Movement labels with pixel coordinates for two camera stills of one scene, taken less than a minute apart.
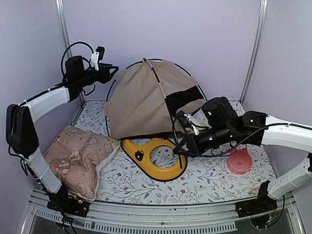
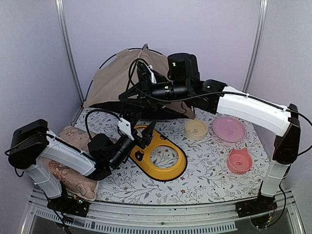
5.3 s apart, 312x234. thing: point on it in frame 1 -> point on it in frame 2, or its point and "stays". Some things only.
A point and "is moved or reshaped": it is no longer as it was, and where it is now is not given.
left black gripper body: (84, 77) -> (118, 159)
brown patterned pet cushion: (76, 158) stays
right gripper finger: (192, 151) -> (134, 98)
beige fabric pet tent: (145, 98) is moved or reshaped
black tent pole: (113, 82) -> (110, 58)
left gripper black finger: (104, 74) -> (146, 134)
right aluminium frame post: (262, 16) stays
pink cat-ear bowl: (240, 162) stays
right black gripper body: (222, 135) -> (177, 90)
